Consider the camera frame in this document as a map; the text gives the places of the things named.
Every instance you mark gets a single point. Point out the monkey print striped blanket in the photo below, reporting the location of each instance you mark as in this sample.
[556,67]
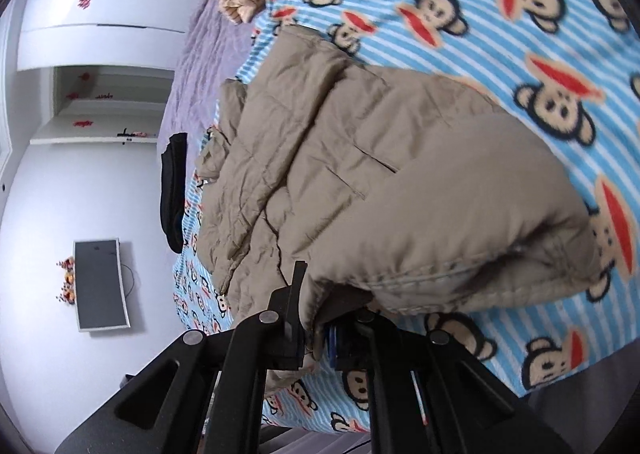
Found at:
[500,59]

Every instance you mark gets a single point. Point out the black folded garment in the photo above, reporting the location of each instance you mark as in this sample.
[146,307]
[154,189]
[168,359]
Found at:
[172,194]

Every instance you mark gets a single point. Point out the tan puffer jacket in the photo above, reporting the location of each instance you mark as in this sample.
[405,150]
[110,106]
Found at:
[400,184]

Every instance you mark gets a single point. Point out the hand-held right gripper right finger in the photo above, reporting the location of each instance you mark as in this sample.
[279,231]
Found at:
[345,354]

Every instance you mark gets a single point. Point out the white wardrobe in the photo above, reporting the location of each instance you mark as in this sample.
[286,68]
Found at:
[125,9]

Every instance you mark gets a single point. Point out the red paper decoration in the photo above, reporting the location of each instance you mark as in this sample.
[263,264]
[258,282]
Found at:
[85,1]

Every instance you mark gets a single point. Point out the white framed wall monitor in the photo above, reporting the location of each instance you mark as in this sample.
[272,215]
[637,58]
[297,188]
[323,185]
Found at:
[100,284]

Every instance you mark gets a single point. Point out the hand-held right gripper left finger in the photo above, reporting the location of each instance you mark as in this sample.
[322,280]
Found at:
[290,334]

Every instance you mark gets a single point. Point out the grey cloth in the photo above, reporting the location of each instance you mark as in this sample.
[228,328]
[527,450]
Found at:
[590,409]

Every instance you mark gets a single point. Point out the orange ornaments on monitor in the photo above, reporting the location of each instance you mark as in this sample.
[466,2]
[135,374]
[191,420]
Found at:
[67,279]

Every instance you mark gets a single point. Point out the purple bedspread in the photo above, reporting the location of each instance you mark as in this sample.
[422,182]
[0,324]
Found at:
[210,54]

